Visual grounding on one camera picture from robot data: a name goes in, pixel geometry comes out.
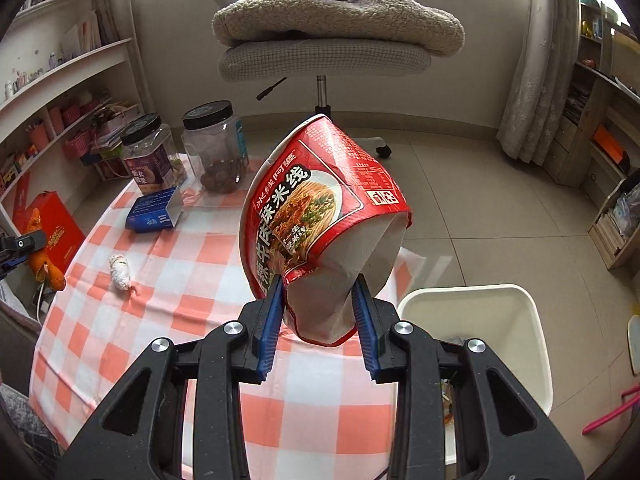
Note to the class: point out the stack of papers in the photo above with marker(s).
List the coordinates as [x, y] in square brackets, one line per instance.
[117, 125]

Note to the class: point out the wooden shelf unit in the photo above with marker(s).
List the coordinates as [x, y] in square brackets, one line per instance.
[600, 160]

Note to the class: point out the white bookshelf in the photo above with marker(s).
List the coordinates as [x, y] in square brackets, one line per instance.
[75, 67]

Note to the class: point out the orange white checkered tablecloth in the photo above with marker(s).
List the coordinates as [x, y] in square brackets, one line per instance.
[150, 320]

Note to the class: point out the pink plastic hanger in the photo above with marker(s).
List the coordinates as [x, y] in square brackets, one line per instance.
[610, 415]

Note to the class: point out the red instant noodle bowl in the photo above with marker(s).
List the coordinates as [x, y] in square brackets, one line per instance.
[320, 200]

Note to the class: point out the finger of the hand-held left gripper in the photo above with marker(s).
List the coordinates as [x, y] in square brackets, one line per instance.
[27, 241]

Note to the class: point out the clear jar with black lid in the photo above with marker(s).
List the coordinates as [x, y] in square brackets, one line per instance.
[215, 150]

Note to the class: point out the white tissue wad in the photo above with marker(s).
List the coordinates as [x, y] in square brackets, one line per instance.
[120, 272]

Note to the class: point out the white trash bin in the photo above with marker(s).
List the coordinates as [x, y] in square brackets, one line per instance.
[525, 320]

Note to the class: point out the beige fleece blanket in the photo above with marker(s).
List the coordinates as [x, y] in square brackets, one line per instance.
[350, 15]

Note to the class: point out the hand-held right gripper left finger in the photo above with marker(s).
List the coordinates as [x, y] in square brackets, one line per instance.
[267, 320]

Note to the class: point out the beige curtain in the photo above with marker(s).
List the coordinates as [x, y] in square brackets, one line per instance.
[117, 0]
[540, 85]

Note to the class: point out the labelled jar with black lid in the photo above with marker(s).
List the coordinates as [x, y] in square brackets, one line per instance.
[150, 160]

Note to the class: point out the pink pen holder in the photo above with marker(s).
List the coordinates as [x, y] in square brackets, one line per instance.
[38, 142]

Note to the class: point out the blue cardboard box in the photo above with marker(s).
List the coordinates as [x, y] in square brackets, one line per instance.
[150, 212]

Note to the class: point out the pink plastic basket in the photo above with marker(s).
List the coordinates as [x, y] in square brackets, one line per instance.
[78, 142]

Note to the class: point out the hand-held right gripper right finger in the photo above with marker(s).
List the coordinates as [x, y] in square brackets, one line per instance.
[365, 330]

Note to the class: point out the grey sofa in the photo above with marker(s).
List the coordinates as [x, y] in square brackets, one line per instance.
[20, 410]

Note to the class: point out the grey office chair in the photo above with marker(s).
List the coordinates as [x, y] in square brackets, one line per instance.
[320, 60]

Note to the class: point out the red gift box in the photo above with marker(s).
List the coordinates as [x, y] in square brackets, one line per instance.
[62, 225]

